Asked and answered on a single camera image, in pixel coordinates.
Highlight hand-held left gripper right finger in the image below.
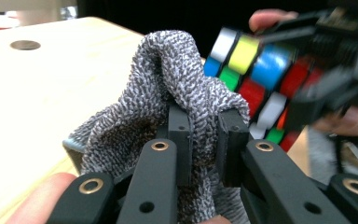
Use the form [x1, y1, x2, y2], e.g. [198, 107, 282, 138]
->
[215, 108, 251, 188]

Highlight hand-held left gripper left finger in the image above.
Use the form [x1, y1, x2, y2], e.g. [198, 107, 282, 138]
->
[155, 102, 195, 188]

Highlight multicoloured puzzle cube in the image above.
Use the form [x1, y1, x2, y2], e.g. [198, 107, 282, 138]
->
[202, 26, 324, 153]

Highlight grey terry cloth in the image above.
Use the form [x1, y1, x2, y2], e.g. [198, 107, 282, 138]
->
[62, 29, 252, 224]

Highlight round grey table grommet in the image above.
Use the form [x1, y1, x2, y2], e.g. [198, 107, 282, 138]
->
[9, 39, 42, 51]

